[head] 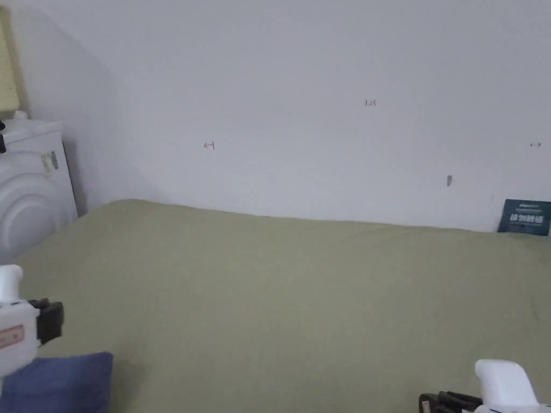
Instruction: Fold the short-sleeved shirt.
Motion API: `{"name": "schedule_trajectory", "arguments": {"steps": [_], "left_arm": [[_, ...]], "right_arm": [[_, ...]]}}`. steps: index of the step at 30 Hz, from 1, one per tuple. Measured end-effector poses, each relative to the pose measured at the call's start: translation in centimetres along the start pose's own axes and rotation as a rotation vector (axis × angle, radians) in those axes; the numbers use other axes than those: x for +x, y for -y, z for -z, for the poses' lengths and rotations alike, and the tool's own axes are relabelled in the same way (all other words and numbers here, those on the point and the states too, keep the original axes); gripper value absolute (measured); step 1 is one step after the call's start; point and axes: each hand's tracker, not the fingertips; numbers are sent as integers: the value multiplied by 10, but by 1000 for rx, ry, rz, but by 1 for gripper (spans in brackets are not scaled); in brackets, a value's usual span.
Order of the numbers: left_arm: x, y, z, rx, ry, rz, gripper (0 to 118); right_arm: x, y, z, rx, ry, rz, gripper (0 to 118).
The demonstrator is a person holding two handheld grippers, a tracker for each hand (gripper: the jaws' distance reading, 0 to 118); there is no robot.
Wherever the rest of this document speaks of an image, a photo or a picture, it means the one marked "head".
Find dark blue sign card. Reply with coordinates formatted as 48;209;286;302
497;198;551;237

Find bed with pale green sheet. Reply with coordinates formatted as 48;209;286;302
0;198;551;413

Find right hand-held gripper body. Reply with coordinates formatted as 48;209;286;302
418;359;551;413

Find white washing machine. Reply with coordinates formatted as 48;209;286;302
0;110;79;264

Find pale yellow curtain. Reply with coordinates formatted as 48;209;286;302
0;6;29;118

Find dark blue shirt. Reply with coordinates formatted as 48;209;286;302
0;352;115;413

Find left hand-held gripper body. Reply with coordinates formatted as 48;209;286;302
0;264;65;384

